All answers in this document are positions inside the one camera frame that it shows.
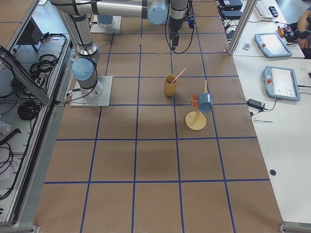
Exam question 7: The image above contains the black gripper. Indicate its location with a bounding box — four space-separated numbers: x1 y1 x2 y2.
169 16 182 50

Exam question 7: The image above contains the pink chopstick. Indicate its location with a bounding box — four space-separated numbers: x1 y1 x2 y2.
171 67 187 84

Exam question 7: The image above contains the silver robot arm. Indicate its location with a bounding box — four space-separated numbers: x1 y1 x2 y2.
97 15 114 28
51 0 190 106

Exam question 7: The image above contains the bamboo chopstick holder cup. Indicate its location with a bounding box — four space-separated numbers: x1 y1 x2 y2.
164 74 177 97

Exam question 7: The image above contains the orange cup on stand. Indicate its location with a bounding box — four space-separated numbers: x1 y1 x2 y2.
191 95 199 108

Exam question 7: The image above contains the wooden cup tree stand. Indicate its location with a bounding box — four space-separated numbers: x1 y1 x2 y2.
185 80 214 131

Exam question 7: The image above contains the blue mug on stand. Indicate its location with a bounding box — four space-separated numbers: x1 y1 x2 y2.
198 92 213 113

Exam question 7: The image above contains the white keyboard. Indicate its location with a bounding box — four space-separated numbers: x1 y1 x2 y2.
255 0 274 21

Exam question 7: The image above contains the upper teach pendant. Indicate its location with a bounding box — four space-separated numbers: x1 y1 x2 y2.
254 33 292 58

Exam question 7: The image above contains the teach pendant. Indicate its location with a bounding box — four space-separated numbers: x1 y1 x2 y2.
254 33 292 58
263 66 300 101

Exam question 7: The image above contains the black power adapter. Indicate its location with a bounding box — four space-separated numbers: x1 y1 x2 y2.
247 99 265 110

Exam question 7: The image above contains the allen key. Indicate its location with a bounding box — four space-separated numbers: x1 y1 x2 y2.
253 118 273 123

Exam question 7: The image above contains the lower teach pendant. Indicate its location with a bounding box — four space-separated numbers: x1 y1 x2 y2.
263 66 300 101

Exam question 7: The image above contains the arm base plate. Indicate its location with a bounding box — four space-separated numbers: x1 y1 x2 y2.
90 15 121 34
70 76 113 107

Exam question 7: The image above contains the aluminium frame post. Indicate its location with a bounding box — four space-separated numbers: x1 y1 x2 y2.
227 0 257 55

